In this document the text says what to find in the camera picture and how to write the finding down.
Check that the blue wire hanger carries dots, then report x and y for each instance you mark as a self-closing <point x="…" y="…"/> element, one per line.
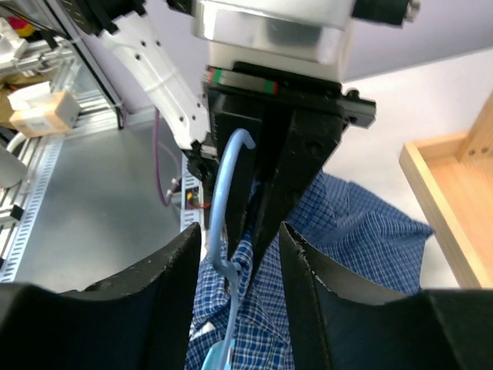
<point x="220" y="354"/>

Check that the blue checked shirt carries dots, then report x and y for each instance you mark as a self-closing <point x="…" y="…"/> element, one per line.
<point x="340" y="219"/>

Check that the black aluminium frame post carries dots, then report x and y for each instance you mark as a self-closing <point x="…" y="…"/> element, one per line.
<point x="106" y="87"/>

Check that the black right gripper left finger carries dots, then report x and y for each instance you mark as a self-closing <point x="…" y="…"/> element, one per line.
<point x="138" y="318"/>

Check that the grey cylindrical bottle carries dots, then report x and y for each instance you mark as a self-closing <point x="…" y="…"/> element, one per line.
<point x="12" y="170"/>

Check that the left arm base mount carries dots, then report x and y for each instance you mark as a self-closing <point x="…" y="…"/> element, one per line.
<point x="195" y="204"/>

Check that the cardboard box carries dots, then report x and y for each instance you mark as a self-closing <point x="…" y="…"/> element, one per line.
<point x="39" y="111"/>

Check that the grey slotted cable duct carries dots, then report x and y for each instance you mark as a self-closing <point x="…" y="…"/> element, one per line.
<point x="40" y="157"/>

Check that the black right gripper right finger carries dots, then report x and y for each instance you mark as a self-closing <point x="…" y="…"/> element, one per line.
<point x="341" y="320"/>

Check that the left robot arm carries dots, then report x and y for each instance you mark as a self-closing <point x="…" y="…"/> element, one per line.
<point x="126" y="29"/>

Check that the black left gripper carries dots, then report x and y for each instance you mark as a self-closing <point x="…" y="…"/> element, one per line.
<point x="311" y="138"/>

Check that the wooden clothes rack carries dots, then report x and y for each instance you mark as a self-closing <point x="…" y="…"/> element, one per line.
<point x="451" y="178"/>

